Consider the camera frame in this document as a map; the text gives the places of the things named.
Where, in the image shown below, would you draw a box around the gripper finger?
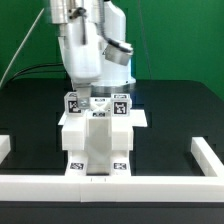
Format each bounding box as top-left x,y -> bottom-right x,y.
77,85 -> 91,108

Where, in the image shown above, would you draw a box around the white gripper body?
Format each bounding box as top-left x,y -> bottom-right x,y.
58,17 -> 101,84

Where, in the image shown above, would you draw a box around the white tagged cube nut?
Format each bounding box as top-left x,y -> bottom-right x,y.
111,94 -> 131,116
64,92 -> 83,116

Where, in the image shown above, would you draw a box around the white chair seat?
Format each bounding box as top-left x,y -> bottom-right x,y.
87,112 -> 110,174

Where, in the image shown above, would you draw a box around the white chair back frame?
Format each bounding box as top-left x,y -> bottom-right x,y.
60,96 -> 136,153

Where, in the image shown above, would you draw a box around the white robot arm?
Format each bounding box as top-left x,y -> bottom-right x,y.
48,0 -> 135,109

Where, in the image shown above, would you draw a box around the white block at left edge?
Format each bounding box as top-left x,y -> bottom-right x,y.
0,135 -> 11,164

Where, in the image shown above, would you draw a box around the white U-shaped obstacle fence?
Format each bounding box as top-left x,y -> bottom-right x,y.
0,137 -> 224,202

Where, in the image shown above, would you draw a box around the grey cable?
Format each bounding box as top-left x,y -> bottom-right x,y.
0,7 -> 46,90

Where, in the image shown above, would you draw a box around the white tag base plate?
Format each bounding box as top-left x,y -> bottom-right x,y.
58,109 -> 148,127

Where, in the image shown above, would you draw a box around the black cables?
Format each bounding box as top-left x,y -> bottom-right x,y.
2,61 -> 68,88

